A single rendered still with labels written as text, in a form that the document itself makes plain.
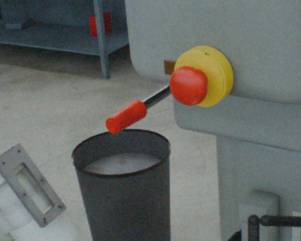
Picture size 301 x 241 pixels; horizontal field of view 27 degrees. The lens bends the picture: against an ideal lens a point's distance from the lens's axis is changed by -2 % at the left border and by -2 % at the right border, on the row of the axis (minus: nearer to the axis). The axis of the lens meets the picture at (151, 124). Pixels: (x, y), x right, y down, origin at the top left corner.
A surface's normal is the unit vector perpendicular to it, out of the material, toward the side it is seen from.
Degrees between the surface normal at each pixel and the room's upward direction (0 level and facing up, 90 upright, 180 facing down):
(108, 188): 93
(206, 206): 0
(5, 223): 90
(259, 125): 90
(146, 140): 86
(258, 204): 0
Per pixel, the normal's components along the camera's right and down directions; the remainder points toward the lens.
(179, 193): -0.09, -0.91
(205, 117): -0.56, 0.39
